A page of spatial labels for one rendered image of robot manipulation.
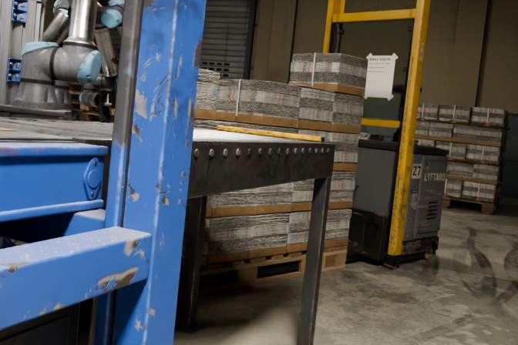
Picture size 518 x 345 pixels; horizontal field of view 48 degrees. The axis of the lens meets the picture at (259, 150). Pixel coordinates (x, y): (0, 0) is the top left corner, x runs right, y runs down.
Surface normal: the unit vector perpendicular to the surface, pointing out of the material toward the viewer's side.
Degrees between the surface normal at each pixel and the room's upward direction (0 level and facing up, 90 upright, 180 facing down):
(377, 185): 90
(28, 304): 90
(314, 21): 90
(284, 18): 90
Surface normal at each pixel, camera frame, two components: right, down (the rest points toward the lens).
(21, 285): 0.91, 0.11
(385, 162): -0.69, -0.04
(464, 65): -0.41, 0.00
